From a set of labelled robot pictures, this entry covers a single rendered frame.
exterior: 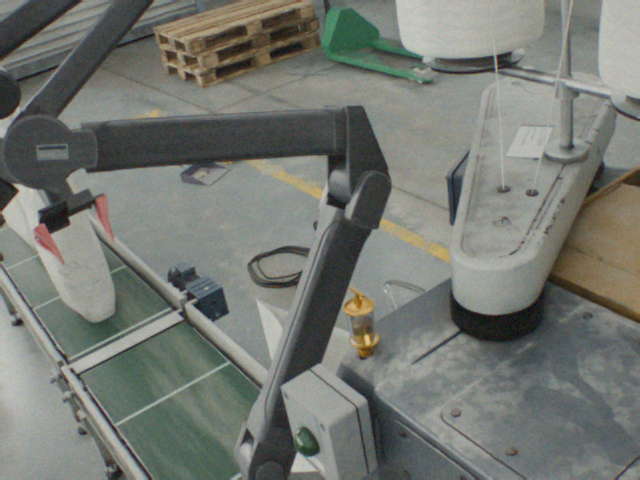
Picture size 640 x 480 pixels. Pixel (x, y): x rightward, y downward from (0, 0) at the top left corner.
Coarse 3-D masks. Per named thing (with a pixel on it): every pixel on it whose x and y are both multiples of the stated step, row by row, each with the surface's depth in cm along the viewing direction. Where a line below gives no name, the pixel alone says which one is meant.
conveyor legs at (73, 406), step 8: (0, 288) 323; (8, 304) 328; (8, 312) 330; (16, 312) 331; (16, 320) 334; (64, 384) 251; (64, 392) 252; (72, 408) 256; (80, 408) 258; (80, 432) 262
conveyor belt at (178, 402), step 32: (128, 352) 238; (160, 352) 235; (192, 352) 232; (96, 384) 225; (128, 384) 223; (160, 384) 221; (192, 384) 219; (224, 384) 216; (128, 416) 210; (160, 416) 208; (192, 416) 206; (224, 416) 204; (128, 448) 211; (160, 448) 197; (192, 448) 195; (224, 448) 194
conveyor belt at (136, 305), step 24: (0, 240) 327; (24, 240) 322; (0, 264) 325; (24, 264) 302; (120, 264) 289; (24, 288) 285; (48, 288) 282; (120, 288) 273; (144, 288) 271; (48, 312) 266; (72, 312) 264; (120, 312) 259; (144, 312) 257; (168, 312) 255; (72, 336) 250; (96, 336) 248; (120, 336) 247; (72, 360) 239
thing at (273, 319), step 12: (264, 312) 131; (276, 312) 129; (288, 312) 127; (264, 324) 134; (276, 324) 127; (276, 336) 131; (336, 336) 122; (348, 336) 120; (336, 348) 124; (348, 348) 122; (324, 360) 128; (336, 360) 126; (300, 456) 128; (300, 468) 127; (312, 468) 125
